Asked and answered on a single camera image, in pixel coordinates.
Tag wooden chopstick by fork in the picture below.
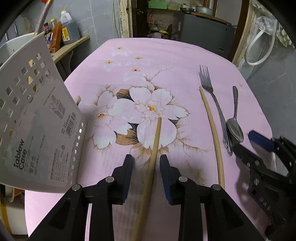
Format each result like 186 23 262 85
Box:
199 86 225 189

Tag large dark vinegar jug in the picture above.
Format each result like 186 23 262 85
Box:
60 9 80 45

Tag orange sauce pouch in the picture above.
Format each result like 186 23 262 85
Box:
50 22 62 53

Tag white perforated utensil holder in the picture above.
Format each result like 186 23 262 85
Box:
0 33 87 193

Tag silver fork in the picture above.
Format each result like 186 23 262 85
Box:
199 65 234 156

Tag wooden chopstick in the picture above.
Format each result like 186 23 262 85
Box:
34 0 54 36
132 117 162 241
199 86 225 189

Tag pink floral table cloth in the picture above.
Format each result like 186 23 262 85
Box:
24 37 274 241

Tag white flexible hose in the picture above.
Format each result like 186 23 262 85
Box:
244 18 278 67

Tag wooden door frame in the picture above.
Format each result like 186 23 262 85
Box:
119 0 253 64

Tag small silver spoon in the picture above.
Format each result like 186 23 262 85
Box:
226 86 244 143

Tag dark soy sauce bottle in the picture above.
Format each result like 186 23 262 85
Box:
44 22 52 44

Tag green box on shelf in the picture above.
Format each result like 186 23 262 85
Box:
148 1 167 9

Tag grey metal cabinet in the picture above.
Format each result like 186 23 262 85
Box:
173 13 235 58

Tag cream rubber gloves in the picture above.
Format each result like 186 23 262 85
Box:
276 23 295 48

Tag aluminium pot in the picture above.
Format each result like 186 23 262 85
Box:
196 6 213 16

